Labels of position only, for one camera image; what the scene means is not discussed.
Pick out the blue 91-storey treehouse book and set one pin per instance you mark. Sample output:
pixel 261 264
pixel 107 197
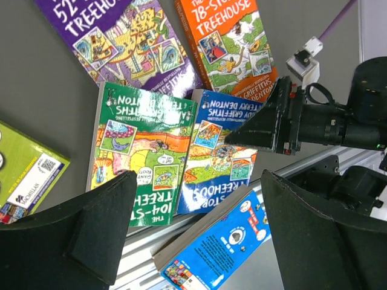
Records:
pixel 214 169

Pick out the orange 78-storey treehouse book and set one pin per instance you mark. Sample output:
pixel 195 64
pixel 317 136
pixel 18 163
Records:
pixel 230 47

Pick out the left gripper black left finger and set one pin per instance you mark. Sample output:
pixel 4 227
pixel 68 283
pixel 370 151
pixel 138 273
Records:
pixel 77 244

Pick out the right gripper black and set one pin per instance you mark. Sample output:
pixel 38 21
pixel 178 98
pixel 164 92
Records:
pixel 275 126

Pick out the aluminium mounting rail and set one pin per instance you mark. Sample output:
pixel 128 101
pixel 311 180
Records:
pixel 137 269

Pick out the blue back-cover book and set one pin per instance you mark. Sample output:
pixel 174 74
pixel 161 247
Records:
pixel 213 248

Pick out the purple 52-storey treehouse book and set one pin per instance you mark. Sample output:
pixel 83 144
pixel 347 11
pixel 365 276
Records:
pixel 130 43

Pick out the green 104-storey treehouse book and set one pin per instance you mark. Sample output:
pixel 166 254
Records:
pixel 148 133

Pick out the lime green book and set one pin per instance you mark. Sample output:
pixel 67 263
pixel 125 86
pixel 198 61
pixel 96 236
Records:
pixel 29 170

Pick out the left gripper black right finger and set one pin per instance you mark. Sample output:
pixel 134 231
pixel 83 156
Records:
pixel 318 243

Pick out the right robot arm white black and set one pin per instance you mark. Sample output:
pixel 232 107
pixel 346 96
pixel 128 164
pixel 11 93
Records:
pixel 360 124

